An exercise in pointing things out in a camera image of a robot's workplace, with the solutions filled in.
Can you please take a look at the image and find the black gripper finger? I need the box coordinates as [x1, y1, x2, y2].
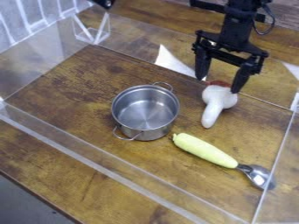
[230, 61, 258, 94]
[194, 48, 210, 80]

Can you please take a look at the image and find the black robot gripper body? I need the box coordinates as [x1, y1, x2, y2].
[192, 30, 268, 68]

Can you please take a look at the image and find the white plush mushroom brown cap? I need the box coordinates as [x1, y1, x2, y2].
[200, 80, 238, 129]

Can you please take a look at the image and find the silver metal pot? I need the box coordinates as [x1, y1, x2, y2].
[110, 81, 180, 141]

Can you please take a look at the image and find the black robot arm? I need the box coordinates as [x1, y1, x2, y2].
[189, 0, 276, 94]

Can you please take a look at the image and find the black bar at background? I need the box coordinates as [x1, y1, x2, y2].
[189, 0, 266, 23]

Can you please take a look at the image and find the black cable loop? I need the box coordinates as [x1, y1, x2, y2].
[250, 3, 276, 36]

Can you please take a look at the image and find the clear acrylic enclosure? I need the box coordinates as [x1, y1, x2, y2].
[0, 0, 299, 224]

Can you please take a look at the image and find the yellow handled metal spoon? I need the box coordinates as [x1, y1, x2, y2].
[172, 133, 276, 190]

